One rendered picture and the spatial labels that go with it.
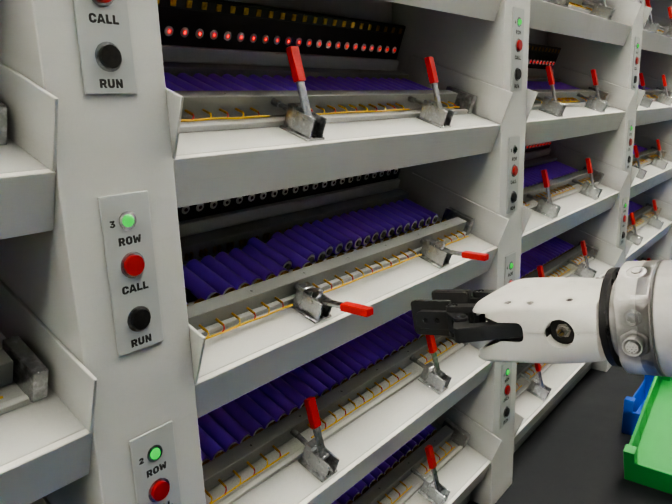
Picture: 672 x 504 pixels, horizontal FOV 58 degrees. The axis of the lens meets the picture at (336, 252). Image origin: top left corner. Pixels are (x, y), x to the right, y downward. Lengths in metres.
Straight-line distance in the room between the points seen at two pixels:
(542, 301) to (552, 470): 0.88
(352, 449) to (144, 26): 0.54
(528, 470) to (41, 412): 1.00
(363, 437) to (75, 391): 0.42
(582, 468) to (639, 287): 0.92
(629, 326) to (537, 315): 0.06
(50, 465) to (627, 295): 0.43
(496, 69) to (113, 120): 0.66
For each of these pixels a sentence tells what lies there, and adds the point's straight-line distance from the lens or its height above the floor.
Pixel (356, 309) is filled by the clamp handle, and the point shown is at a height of 0.51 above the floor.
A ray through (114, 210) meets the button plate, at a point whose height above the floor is 0.64.
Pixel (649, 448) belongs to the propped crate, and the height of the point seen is 0.04.
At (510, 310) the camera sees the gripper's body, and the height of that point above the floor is 0.56.
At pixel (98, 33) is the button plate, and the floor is 0.77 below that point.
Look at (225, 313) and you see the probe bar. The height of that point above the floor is 0.52.
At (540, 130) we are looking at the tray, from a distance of 1.15.
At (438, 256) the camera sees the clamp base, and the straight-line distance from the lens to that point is 0.86.
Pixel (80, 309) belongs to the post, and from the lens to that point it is 0.47.
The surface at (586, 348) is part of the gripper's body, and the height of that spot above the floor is 0.54.
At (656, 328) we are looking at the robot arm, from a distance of 0.46.
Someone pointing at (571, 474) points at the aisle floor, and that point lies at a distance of 1.34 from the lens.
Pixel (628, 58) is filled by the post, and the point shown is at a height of 0.80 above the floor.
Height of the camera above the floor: 0.71
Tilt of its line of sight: 13 degrees down
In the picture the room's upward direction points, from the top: 2 degrees counter-clockwise
